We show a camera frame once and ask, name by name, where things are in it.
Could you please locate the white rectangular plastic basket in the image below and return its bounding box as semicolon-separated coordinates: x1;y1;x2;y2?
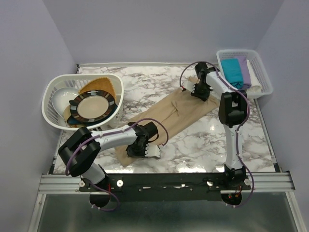
216;49;273;99

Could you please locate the teal rolled t shirt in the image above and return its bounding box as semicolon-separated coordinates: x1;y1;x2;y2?
221;58;244;89

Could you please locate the white round dish basket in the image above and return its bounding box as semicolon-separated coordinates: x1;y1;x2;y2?
42;73;124;131

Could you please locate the white bowl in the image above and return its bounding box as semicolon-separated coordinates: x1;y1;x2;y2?
52;87;79;117

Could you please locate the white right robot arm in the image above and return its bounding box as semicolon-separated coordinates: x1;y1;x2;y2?
186;61;250;189

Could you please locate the beige t shirt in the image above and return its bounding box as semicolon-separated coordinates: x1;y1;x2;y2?
114;76;218;167

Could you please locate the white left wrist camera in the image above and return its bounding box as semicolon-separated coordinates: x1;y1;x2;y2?
144;144;161;159

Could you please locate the purple rolled t shirt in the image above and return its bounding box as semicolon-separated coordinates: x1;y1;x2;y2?
236;56;252;89

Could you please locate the white rolled t shirt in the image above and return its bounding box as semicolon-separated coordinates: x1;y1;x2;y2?
246;59;262;93

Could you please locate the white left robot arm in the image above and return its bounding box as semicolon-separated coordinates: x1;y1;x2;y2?
58;122;161;191

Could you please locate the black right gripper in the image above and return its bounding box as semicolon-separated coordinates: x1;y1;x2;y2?
191;83;210;102

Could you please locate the woven tan placemat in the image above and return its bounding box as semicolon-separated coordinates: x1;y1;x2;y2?
79;77;117;100

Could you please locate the aluminium frame rail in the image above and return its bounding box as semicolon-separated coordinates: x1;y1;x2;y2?
38;172;295;194

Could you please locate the striped rim ceramic plate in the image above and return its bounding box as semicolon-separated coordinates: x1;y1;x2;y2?
64;90;118;128

